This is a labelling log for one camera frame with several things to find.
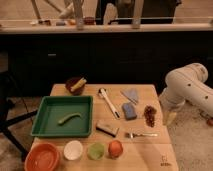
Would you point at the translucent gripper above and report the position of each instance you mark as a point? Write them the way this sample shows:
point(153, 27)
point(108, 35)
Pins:
point(169, 115)

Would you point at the wooden chalkboard eraser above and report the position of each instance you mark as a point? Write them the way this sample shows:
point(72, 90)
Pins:
point(106, 128)

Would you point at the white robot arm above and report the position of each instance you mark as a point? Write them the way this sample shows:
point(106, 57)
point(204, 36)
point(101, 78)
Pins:
point(186, 84)

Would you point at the orange plastic cup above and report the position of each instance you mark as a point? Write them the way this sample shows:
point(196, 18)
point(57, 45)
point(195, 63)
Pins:
point(115, 149)

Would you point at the green plastic cup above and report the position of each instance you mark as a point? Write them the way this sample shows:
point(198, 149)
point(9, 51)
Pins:
point(96, 151)

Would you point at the white plastic cup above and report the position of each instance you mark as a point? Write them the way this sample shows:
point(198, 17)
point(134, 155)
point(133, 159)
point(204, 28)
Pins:
point(73, 150)

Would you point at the dark grape bunch toy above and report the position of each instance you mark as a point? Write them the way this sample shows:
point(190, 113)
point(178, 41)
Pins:
point(149, 114)

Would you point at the blue sponge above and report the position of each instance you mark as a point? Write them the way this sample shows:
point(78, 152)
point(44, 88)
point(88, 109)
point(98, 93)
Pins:
point(129, 111)

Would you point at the silver fork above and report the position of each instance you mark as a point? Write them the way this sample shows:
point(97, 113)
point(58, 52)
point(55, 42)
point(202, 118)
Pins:
point(134, 135)

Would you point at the grey folded cloth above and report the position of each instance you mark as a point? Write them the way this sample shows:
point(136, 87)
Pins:
point(131, 94)

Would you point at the yellow corn toy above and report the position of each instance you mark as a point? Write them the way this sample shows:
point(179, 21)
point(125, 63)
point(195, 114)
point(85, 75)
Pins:
point(79, 84)

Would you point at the dark red bowl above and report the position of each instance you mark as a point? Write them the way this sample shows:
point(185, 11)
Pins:
point(71, 82)

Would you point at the green bean toy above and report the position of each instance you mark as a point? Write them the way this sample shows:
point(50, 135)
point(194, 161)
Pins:
point(66, 118)

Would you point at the green plastic tray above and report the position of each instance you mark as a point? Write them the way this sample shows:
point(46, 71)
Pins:
point(53, 108)

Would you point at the orange plastic bowl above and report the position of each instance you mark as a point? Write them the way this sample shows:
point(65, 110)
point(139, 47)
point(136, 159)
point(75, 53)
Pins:
point(42, 157)

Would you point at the black cabinet counter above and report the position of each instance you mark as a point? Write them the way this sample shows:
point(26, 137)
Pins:
point(39, 57)

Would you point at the black office chair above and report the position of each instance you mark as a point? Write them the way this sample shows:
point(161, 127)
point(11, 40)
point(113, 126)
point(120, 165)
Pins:
point(5, 105)

